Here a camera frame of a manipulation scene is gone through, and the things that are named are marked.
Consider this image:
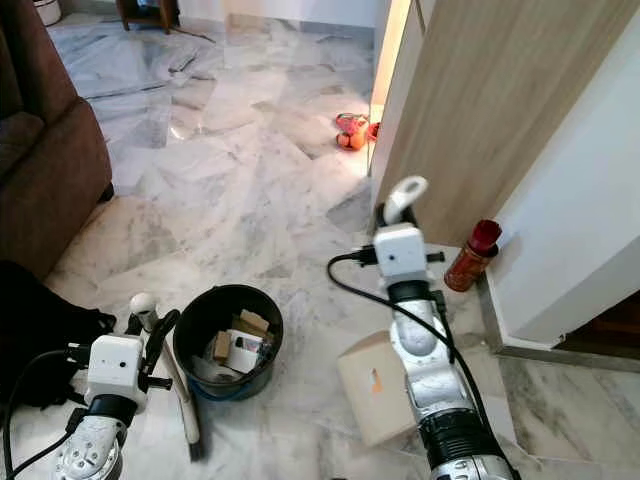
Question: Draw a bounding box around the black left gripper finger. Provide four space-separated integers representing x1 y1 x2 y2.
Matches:
148 309 182 377

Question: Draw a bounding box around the black round bucket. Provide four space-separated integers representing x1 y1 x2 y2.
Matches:
171 284 285 402

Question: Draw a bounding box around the white small box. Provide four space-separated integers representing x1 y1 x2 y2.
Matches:
228 334 267 374

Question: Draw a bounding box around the black bag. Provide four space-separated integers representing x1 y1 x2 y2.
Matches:
0 261 117 413

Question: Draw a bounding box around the brown cardboard piece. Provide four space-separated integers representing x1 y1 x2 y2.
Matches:
237 309 272 337

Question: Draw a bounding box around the red spray can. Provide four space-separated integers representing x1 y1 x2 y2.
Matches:
443 219 504 294

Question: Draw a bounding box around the light wooden cabinet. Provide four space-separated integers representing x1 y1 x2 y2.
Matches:
368 0 640 248

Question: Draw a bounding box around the brown sofa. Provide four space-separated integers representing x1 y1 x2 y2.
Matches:
0 0 114 283

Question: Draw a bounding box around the dark wooden furniture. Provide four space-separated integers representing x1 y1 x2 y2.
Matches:
115 0 182 36

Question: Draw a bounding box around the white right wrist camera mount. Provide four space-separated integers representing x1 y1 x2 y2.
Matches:
372 223 432 286

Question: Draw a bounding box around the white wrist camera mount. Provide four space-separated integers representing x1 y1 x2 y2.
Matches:
86 334 149 405
372 223 432 286

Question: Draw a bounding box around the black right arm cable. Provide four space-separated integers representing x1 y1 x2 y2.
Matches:
326 245 491 421

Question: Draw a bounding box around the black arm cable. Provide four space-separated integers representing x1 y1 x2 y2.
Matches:
1 344 97 480
326 245 491 421

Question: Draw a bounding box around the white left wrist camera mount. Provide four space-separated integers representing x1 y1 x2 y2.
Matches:
86 334 149 405

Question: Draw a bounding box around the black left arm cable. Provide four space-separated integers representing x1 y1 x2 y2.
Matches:
1 344 97 480

